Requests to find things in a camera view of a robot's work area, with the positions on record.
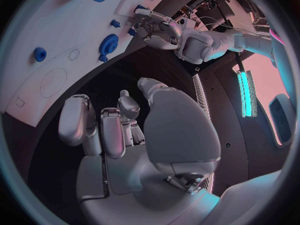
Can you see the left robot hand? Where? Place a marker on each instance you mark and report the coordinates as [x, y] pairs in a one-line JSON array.
[[161, 39]]

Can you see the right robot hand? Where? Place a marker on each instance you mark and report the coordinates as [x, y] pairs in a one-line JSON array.
[[178, 131]]

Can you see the blue block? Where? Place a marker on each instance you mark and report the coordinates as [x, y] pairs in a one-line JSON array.
[[140, 7]]

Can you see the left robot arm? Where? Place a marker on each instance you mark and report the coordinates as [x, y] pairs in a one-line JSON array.
[[199, 43]]

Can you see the white task board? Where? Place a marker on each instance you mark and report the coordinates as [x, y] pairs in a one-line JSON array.
[[70, 31]]

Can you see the blue peg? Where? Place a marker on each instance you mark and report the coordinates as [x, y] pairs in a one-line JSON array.
[[114, 23]]

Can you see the small blue gear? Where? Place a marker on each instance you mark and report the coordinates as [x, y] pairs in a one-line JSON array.
[[103, 58]]

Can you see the glowing light bar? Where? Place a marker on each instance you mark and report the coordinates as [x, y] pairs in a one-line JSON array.
[[246, 93]]

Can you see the blue short cylinder with hole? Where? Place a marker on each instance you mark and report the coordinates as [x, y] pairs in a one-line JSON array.
[[39, 54]]

